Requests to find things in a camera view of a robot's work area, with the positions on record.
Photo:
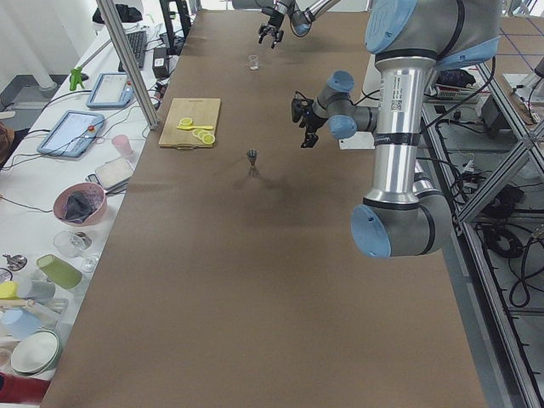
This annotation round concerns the aluminium frame post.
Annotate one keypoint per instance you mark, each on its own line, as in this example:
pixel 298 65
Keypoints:
pixel 124 51

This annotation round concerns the kitchen scale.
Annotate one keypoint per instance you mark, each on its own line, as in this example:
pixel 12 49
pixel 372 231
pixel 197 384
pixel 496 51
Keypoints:
pixel 114 173

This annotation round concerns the steel jigger measuring cup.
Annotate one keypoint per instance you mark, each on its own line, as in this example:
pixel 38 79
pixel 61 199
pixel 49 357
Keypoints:
pixel 252 156

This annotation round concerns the pink bowl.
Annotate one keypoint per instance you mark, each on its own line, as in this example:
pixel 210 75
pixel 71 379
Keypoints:
pixel 100 201

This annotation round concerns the wine glass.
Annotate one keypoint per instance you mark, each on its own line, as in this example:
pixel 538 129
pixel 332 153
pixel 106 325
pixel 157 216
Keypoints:
pixel 72 244

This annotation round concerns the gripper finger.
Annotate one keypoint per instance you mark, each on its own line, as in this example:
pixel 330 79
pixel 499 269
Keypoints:
pixel 277 37
pixel 262 33
pixel 310 139

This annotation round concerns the clear glass cup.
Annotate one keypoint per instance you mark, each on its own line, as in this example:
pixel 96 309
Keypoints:
pixel 253 62

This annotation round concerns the grey cloth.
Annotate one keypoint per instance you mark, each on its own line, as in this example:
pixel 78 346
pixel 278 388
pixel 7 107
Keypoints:
pixel 80 206

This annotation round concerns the light blue cup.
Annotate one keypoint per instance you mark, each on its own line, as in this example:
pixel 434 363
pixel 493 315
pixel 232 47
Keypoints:
pixel 20 323

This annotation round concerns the black keyboard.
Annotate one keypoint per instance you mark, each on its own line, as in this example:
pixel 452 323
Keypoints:
pixel 137 41

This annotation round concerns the far teach pendant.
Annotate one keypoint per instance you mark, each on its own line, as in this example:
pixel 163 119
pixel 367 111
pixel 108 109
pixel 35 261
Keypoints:
pixel 111 90

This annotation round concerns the bamboo cutting board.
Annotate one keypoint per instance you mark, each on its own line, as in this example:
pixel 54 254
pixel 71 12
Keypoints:
pixel 190 111

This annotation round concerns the teach pendant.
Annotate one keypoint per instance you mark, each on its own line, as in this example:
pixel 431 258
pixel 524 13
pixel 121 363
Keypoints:
pixel 111 90
pixel 72 135

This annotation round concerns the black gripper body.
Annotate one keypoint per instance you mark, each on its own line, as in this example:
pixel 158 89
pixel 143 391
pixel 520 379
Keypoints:
pixel 274 19
pixel 313 121

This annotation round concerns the pink plastic cup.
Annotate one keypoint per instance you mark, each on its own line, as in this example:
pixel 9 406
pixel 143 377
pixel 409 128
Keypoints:
pixel 122 144

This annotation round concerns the near teach pendant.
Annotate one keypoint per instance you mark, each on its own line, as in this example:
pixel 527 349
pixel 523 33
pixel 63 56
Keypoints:
pixel 72 135

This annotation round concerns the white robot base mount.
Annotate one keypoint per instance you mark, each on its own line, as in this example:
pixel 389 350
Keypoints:
pixel 359 141

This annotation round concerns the green cup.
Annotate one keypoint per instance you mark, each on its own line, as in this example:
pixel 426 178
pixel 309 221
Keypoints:
pixel 59 271

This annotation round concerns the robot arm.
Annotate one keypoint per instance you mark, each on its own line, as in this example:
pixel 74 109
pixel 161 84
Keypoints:
pixel 300 20
pixel 402 214

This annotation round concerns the white bowl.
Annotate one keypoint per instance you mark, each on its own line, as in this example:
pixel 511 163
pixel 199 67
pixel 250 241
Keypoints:
pixel 37 353

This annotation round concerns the yellow plastic knife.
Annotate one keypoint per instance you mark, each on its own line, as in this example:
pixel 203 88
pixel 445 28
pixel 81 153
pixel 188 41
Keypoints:
pixel 193 127

